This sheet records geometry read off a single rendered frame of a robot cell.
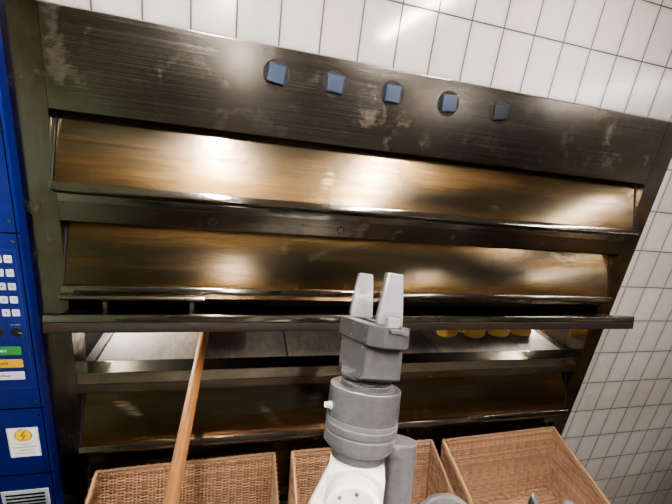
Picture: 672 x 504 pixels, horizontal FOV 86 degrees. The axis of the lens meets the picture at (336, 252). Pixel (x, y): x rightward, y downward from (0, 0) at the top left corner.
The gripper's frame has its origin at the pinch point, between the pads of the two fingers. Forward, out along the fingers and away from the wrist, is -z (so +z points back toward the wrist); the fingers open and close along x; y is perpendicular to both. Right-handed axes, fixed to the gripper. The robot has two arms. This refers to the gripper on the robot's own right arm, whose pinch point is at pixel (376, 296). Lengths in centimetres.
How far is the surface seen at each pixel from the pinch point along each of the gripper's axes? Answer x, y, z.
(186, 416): -57, 20, 36
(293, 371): -77, -11, 28
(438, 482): -76, -71, 65
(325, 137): -49, -3, -40
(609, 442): -83, -172, 55
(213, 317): -56, 17, 11
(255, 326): -56, 7, 12
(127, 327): -58, 36, 15
